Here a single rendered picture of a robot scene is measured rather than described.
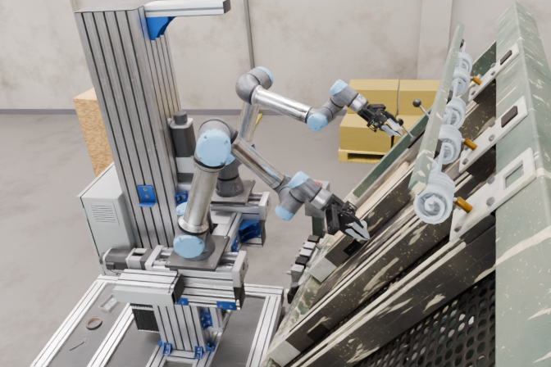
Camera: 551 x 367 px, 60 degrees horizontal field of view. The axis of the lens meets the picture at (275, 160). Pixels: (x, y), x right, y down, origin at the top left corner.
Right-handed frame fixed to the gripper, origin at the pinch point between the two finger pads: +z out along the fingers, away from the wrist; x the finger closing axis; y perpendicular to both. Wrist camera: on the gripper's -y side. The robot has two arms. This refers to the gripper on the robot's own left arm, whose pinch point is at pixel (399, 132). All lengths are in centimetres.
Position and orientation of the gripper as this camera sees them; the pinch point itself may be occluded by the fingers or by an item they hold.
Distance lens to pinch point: 212.9
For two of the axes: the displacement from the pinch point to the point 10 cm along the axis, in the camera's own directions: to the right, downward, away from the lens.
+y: -3.8, 4.6, -8.1
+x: 4.8, -6.5, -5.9
